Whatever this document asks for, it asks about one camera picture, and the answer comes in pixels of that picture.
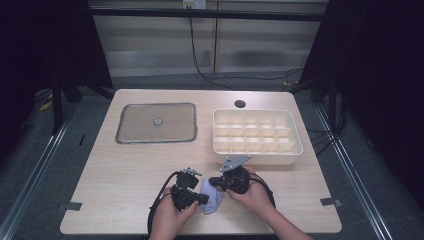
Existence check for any black horizontal bar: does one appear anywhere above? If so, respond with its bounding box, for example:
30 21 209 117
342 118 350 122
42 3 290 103
88 7 329 23

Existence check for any rectangular metal tray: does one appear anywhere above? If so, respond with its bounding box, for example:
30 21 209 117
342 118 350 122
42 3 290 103
114 102 198 145

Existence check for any light purple sock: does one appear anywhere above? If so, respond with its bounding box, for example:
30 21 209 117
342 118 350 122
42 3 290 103
199 178 225 215

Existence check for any yellow floor object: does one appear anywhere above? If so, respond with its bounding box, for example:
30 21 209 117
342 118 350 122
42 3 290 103
38 99 54 112

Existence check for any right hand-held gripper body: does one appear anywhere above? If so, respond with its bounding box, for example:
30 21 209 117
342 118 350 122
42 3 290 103
218 154 253 195

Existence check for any long black wall cable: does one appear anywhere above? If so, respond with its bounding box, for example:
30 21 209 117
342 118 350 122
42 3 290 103
188 8 304 92

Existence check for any person's right hand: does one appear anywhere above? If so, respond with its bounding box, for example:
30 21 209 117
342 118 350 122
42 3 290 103
226 165 272 219

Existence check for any metal floor rail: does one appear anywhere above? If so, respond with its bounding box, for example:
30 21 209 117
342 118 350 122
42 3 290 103
0 99 81 240
314 104 394 240

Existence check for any white wall socket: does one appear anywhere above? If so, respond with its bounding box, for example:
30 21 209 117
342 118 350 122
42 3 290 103
182 0 208 10

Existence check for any bundle of black floor cables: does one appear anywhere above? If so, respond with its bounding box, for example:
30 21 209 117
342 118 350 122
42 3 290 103
306 96 348 157

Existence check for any black curtain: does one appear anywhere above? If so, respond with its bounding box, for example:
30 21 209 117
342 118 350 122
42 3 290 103
299 0 424 204
0 0 113 161

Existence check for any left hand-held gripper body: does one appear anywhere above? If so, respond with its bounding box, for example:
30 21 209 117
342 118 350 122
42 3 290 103
170 167 203 213

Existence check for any black metal stand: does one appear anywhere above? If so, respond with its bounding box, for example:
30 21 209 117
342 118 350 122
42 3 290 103
49 74 116 136

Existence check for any white divided storage box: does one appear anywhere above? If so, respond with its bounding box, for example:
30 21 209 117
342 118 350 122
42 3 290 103
212 108 304 166

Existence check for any person's left hand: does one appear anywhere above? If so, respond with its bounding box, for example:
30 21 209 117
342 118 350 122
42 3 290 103
153 186 200 233

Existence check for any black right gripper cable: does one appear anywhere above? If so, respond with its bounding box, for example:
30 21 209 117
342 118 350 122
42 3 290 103
248 173 277 208

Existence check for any grey tape strip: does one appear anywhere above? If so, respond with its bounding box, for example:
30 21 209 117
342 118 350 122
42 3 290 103
57 201 83 213
319 197 343 208

